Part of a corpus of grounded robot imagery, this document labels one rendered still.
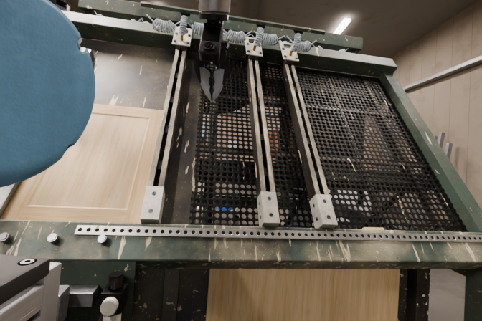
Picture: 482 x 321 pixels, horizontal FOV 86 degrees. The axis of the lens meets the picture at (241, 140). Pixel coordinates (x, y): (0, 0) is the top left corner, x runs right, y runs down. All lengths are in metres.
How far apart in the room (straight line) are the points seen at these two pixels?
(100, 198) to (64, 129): 0.88
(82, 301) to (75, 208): 0.30
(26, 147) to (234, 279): 1.12
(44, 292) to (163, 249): 0.50
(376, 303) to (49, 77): 1.51
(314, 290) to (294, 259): 0.40
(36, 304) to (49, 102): 0.33
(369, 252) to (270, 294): 0.46
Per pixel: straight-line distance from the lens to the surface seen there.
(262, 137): 1.19
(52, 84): 0.20
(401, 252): 1.22
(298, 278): 1.32
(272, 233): 0.99
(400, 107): 1.88
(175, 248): 0.94
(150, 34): 1.71
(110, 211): 1.05
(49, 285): 0.49
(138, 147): 1.18
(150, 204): 0.97
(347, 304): 1.48
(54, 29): 0.20
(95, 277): 0.99
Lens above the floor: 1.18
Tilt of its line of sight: 2 degrees up
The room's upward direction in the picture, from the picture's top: 4 degrees clockwise
